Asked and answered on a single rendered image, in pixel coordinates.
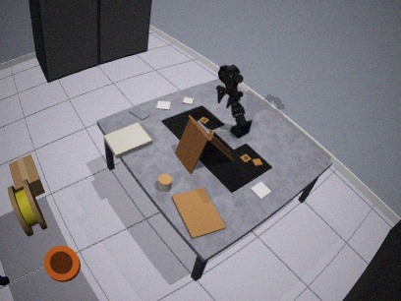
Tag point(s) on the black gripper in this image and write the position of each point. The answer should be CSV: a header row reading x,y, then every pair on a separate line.
x,y
222,90

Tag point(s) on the grey cylindrical container with tan lid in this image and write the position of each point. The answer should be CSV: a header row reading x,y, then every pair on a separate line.
x,y
164,183

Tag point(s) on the tan flat rectangular board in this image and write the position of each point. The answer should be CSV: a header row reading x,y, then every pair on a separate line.
x,y
198,212

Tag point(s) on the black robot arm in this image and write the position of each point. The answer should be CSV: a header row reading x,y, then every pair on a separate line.
x,y
236,107

